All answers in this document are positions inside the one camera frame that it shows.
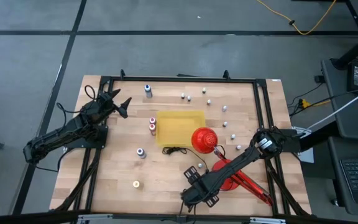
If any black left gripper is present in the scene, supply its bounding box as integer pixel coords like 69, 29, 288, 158
96, 89, 132, 119

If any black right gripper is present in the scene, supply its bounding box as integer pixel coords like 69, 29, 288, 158
181, 166, 220, 208

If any red desk lamp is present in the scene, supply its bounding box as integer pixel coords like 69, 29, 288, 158
191, 126, 273, 207

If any yellow translucent plastic bin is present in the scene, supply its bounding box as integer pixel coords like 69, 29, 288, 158
155, 110, 207, 148

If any white power box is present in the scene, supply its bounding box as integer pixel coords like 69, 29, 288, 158
292, 126, 315, 164

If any dark grey desk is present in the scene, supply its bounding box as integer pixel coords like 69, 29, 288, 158
320, 58, 358, 141
327, 136, 358, 218

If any black slanted pole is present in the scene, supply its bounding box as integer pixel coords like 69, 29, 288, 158
331, 26, 358, 71

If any black lamp power cord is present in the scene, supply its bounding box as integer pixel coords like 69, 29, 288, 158
162, 146, 211, 172

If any black aluminium table frame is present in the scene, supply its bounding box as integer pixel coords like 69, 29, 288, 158
0, 68, 358, 224

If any yellow plug with cable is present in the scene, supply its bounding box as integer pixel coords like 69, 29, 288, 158
301, 98, 332, 109

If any white cable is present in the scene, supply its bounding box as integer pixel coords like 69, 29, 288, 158
308, 83, 358, 131

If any yellow extension cable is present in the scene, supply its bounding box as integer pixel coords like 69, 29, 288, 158
255, 0, 338, 35

